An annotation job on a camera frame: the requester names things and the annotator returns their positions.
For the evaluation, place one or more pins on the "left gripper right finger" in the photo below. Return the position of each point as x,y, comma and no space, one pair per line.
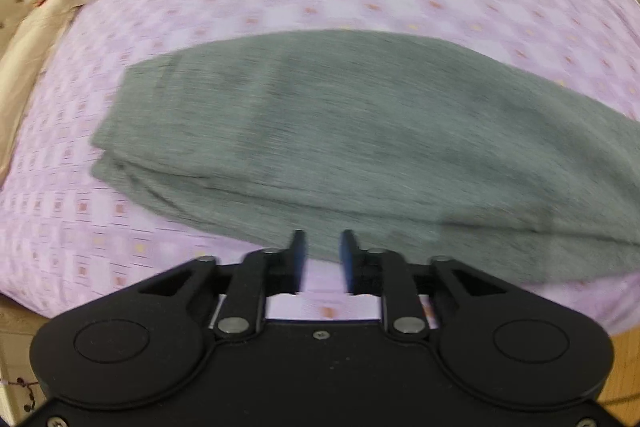
386,275

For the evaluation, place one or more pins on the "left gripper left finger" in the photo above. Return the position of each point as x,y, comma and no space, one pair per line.
248,285

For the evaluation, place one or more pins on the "grey knit pants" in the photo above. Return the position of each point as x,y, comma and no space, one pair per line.
414,143

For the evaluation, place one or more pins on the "beige bed skirt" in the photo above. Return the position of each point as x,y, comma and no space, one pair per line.
22,63

